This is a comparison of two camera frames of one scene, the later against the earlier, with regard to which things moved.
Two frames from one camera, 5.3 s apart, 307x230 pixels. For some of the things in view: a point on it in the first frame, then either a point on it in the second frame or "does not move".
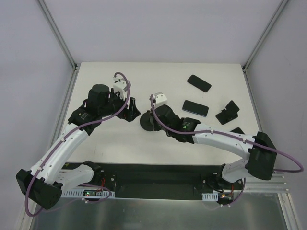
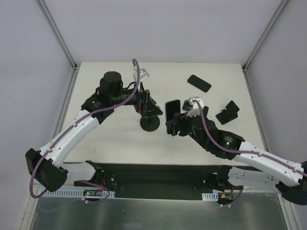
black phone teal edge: x=237 y=130 to x=172 y=107
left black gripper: x=127 y=111 to x=145 y=103
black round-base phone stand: x=147 y=121 does not move
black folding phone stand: x=230 y=113 does not move
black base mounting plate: x=163 y=181 does not move
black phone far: x=199 y=83 does not move
